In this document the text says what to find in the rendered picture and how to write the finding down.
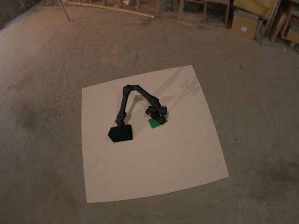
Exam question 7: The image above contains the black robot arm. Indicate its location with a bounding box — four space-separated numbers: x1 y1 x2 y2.
115 84 167 129

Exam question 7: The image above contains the green circuit board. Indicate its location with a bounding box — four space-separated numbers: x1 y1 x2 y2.
148 114 168 129

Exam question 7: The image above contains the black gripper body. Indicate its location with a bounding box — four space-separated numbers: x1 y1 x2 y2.
145 109 166 124

